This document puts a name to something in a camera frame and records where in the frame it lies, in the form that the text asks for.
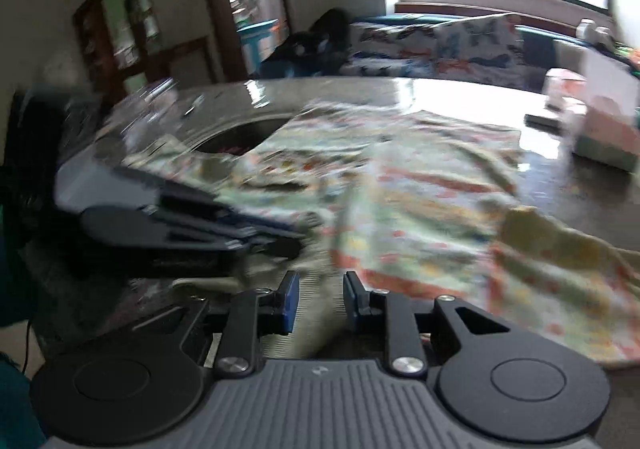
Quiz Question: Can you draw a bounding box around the grey plain cushion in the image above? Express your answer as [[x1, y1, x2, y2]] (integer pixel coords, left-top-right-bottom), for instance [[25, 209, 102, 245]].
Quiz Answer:
[[553, 40, 587, 74]]

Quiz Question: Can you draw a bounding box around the small grey flat device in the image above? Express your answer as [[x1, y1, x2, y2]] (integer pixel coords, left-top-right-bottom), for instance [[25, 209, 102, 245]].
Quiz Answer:
[[524, 113, 562, 134]]

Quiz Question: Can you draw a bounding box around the clear plastic food container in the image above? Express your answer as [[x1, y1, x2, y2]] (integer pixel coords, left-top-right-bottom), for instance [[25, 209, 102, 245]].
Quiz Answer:
[[105, 78, 179, 128]]

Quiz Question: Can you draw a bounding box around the blue white cabinet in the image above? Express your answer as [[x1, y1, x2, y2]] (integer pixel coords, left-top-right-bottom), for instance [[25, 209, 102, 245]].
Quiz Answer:
[[238, 19, 280, 76]]

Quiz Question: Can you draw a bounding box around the pink tissue pack far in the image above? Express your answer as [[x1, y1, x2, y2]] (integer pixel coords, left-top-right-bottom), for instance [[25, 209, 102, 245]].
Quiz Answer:
[[542, 68, 586, 112]]

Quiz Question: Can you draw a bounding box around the butterfly print cushion upright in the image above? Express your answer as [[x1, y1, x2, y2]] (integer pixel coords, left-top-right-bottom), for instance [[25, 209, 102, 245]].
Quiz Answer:
[[433, 14, 526, 90]]

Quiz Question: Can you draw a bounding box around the blue sofa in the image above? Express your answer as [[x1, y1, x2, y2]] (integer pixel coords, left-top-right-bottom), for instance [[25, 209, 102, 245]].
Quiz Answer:
[[259, 12, 640, 93]]

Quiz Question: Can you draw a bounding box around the green patterned children's jacket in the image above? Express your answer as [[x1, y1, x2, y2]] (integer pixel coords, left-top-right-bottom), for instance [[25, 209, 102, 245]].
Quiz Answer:
[[125, 102, 639, 368]]

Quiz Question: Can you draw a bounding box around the butterfly print cushion lying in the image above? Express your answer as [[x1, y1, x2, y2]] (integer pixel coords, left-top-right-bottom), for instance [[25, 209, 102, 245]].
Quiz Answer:
[[338, 22, 437, 79]]

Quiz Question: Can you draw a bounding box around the white plush toy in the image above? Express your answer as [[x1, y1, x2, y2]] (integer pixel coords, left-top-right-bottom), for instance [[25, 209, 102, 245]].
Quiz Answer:
[[576, 18, 615, 50]]

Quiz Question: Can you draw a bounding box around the pink tissue pack near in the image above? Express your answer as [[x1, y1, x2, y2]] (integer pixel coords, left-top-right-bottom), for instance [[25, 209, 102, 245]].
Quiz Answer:
[[563, 96, 639, 173]]

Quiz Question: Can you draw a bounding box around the round black induction cooktop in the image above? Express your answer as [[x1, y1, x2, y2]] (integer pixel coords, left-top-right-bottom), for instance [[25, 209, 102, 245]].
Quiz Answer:
[[195, 118, 288, 157]]

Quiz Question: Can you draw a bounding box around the pink tissue pack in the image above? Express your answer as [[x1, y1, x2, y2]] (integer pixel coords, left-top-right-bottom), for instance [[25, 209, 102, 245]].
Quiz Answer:
[[542, 68, 586, 112], [563, 96, 639, 173]]

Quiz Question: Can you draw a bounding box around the dark wooden cabinet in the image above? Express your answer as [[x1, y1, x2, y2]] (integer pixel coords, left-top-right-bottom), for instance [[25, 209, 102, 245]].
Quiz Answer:
[[73, 0, 217, 104]]

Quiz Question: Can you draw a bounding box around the black bag on sofa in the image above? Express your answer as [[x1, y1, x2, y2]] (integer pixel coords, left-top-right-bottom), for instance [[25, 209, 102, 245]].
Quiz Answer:
[[256, 8, 350, 80]]

